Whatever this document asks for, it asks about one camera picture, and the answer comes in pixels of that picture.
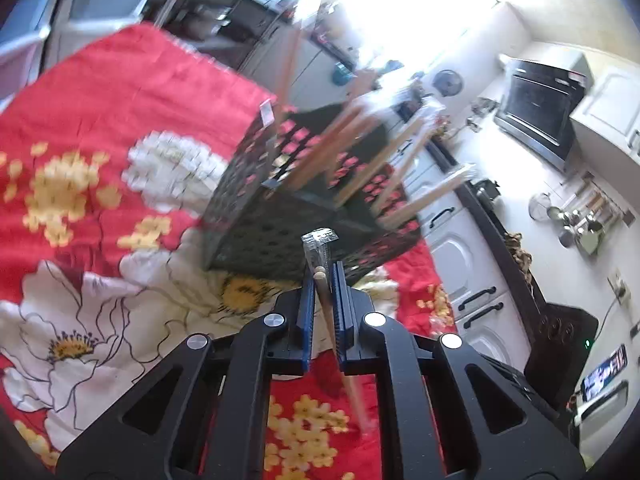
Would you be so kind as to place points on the kitchen window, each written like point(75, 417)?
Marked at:
point(400, 15)

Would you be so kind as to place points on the green perforated utensil basket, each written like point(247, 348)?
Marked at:
point(270, 240)

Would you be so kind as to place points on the steel kettle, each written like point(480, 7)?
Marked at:
point(486, 189)

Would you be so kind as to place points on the small round fan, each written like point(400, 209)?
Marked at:
point(447, 83)

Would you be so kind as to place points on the white upper cabinets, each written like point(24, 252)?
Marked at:
point(610, 110)

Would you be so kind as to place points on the pile of ginger roots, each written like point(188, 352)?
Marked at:
point(520, 257)

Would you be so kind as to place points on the black range hood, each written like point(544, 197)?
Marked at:
point(537, 110)

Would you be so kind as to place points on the red floral tablecloth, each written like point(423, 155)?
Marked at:
point(100, 170)

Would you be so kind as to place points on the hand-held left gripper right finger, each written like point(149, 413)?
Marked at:
point(340, 320)

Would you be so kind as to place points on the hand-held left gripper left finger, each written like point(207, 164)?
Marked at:
point(307, 320)

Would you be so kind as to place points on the short pastel drawer unit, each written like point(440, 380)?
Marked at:
point(105, 0)

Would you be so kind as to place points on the dark box with green light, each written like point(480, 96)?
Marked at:
point(565, 345)

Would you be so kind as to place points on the row of hanging kitchen utensils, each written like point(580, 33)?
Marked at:
point(585, 220)

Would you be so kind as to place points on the tall pastel drawer unit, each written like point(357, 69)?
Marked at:
point(20, 25)

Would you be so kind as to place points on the smartphone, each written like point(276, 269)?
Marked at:
point(605, 372)

